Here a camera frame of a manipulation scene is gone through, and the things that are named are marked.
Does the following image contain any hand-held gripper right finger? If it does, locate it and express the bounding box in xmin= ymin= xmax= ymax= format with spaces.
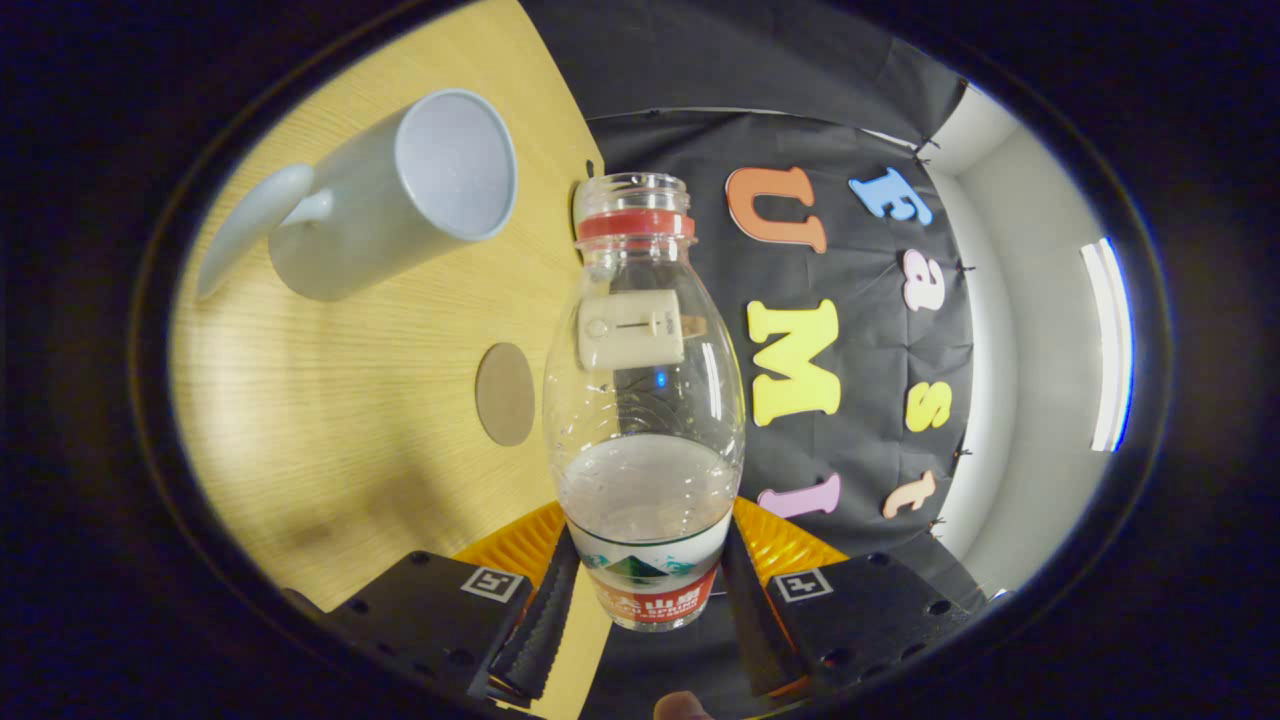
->
xmin=722 ymin=497 xmax=986 ymax=701

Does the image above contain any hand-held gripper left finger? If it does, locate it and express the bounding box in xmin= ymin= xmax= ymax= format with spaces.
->
xmin=285 ymin=500 xmax=581 ymax=706

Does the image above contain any round brown coaster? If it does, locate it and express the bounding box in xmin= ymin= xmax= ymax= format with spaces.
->
xmin=474 ymin=342 xmax=537 ymax=447

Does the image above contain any clear plastic juice bottle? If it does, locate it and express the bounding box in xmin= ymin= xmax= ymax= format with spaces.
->
xmin=542 ymin=172 xmax=747 ymax=633

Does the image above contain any pale grey cup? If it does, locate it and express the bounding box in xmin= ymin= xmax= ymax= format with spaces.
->
xmin=195 ymin=88 xmax=519 ymax=303

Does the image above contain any wooden table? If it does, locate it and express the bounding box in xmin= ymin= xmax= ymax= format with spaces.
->
xmin=168 ymin=0 xmax=613 ymax=720

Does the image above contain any white toaster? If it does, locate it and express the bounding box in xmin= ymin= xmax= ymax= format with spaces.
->
xmin=578 ymin=290 xmax=706 ymax=373

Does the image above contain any large ceiling light panel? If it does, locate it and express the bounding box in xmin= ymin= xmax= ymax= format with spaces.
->
xmin=1080 ymin=237 xmax=1134 ymax=453

